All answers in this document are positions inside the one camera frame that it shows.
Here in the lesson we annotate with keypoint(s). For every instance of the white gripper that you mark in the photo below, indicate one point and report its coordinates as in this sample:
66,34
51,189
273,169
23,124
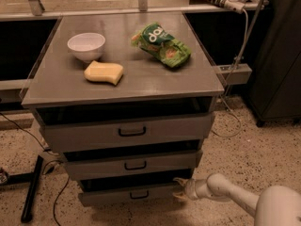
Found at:
190,189

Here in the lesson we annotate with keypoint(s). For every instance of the grey bottom drawer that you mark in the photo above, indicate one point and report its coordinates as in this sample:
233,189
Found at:
131,188

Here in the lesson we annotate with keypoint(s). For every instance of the grey drawer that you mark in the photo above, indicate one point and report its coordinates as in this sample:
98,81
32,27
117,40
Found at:
123,133
132,165
131,188

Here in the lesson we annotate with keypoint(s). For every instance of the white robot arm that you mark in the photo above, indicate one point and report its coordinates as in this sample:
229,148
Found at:
275,206

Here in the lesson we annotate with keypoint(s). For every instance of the grey middle drawer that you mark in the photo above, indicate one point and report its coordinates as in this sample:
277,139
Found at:
132,165

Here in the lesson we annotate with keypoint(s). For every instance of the grey drawer cabinet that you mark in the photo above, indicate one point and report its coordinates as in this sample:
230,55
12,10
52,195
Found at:
59,94

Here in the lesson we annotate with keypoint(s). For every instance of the grey top drawer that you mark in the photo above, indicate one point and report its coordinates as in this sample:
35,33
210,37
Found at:
123,133

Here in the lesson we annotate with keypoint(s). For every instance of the dark cabinet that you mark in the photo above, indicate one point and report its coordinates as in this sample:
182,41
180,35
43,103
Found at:
274,89

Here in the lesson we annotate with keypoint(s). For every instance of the green chip bag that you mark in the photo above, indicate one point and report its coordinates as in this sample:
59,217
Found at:
154,40

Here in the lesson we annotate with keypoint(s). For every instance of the yellow sponge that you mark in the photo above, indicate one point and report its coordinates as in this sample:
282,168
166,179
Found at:
103,72

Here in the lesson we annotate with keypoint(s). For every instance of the black metal stand leg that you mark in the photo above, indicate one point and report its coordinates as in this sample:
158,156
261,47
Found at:
30,178

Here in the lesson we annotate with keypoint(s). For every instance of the white bowl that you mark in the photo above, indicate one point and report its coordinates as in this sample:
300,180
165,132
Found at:
87,46

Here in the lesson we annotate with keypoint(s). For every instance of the grey metal side bracket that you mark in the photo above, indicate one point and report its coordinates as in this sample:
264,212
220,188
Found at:
229,76

